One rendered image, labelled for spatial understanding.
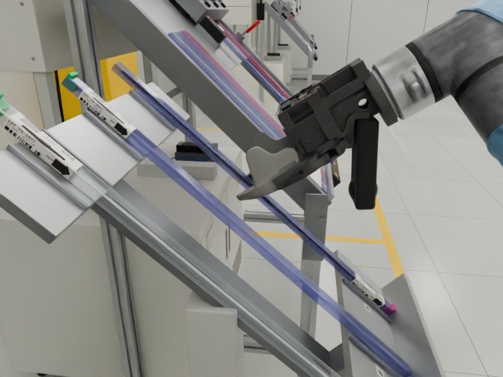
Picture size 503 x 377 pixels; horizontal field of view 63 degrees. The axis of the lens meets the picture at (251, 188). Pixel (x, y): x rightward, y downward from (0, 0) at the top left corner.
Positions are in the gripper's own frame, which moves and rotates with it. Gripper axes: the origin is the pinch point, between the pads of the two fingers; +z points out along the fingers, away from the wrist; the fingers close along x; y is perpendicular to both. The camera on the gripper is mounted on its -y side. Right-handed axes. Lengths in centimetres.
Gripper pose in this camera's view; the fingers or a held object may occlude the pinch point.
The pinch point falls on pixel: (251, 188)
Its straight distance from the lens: 54.7
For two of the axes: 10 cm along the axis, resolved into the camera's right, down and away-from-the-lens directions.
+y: -5.4, -8.0, -2.7
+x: -1.1, 3.8, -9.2
